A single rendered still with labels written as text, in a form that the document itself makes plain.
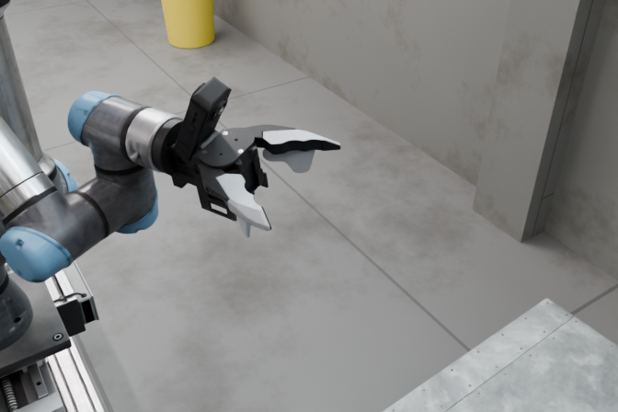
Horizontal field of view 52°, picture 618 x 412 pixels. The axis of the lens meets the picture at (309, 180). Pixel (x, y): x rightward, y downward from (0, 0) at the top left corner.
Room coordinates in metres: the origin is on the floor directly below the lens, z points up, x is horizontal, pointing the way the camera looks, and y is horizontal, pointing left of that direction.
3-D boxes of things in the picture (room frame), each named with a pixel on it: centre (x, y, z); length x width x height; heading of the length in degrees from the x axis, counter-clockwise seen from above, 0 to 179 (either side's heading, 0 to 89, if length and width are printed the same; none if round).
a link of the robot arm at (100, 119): (0.73, 0.25, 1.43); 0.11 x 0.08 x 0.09; 59
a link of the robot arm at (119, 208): (0.71, 0.26, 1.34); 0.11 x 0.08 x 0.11; 149
